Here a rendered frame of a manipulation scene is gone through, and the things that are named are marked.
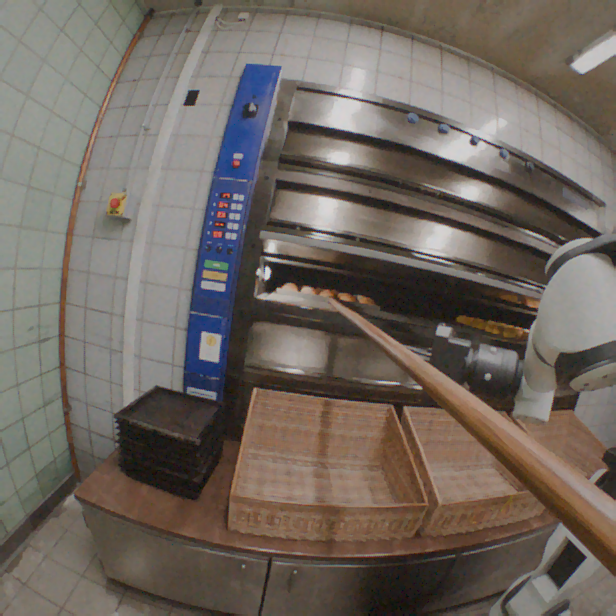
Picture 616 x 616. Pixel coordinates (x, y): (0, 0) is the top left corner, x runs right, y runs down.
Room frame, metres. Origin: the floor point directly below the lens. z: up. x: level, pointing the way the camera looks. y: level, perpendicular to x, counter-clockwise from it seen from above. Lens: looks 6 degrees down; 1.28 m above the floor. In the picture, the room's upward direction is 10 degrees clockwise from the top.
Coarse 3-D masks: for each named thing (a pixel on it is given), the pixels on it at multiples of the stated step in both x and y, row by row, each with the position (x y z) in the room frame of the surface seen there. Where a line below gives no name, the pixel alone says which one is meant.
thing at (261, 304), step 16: (256, 304) 1.09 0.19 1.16; (272, 304) 1.09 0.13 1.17; (288, 304) 1.10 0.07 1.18; (320, 320) 1.10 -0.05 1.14; (336, 320) 1.10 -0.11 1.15; (368, 320) 1.11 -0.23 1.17; (384, 320) 1.12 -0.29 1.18; (432, 336) 1.13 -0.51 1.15; (464, 336) 1.14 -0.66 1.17; (480, 336) 1.14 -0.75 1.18
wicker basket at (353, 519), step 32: (256, 416) 1.03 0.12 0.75; (288, 416) 1.04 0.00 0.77; (320, 416) 1.06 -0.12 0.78; (352, 416) 1.07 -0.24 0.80; (384, 416) 1.08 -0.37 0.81; (256, 448) 1.00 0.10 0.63; (288, 448) 1.01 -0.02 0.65; (320, 448) 1.02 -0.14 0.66; (352, 448) 1.04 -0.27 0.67; (384, 448) 1.04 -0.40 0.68; (256, 480) 0.85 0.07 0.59; (320, 480) 0.91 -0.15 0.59; (352, 480) 0.93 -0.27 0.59; (384, 480) 0.94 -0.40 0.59; (416, 480) 0.73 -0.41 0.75; (256, 512) 0.60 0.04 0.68; (288, 512) 0.71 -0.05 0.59; (320, 512) 0.61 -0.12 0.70; (352, 512) 0.62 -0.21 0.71; (384, 512) 0.63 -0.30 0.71; (416, 512) 0.63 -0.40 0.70
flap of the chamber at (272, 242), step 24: (264, 240) 0.96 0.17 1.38; (288, 240) 0.94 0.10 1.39; (312, 240) 0.95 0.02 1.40; (360, 264) 1.09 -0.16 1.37; (384, 264) 1.02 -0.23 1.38; (408, 264) 0.97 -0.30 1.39; (432, 264) 0.97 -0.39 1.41; (456, 288) 1.18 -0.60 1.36; (480, 288) 1.07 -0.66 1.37; (504, 288) 0.99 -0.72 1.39
